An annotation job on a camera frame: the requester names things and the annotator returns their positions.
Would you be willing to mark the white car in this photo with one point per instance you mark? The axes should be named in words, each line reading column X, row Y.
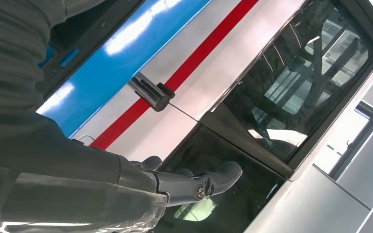
column 238, row 48

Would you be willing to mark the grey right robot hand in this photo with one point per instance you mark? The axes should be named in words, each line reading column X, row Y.
column 61, row 180

